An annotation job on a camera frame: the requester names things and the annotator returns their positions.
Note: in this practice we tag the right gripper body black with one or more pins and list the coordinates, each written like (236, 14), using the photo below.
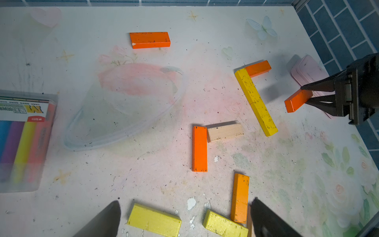
(362, 76)

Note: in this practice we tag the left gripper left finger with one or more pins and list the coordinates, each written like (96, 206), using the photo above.
(104, 224)

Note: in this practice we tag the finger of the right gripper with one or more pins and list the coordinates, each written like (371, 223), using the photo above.
(329, 84)
(328, 107)

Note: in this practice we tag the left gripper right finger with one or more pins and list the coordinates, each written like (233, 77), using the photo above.
(266, 223)

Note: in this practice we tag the yellow block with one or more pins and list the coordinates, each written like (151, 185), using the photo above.
(155, 221)
(247, 86)
(222, 226)
(265, 120)

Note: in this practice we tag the natural wood block lower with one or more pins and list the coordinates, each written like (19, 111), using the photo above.
(249, 223)

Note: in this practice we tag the natural wood block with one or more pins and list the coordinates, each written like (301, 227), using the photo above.
(249, 223)
(223, 132)

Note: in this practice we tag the pink eraser box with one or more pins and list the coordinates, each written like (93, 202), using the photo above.
(307, 71)

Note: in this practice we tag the light orange block centre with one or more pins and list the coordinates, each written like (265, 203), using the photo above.
(239, 210)

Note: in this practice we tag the natural wood block centre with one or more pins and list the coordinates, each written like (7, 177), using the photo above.
(223, 132)

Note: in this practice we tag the clear plastic lid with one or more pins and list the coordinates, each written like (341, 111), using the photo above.
(124, 101)

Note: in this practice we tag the chalk box coloured sticks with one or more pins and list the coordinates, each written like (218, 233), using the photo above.
(26, 124)

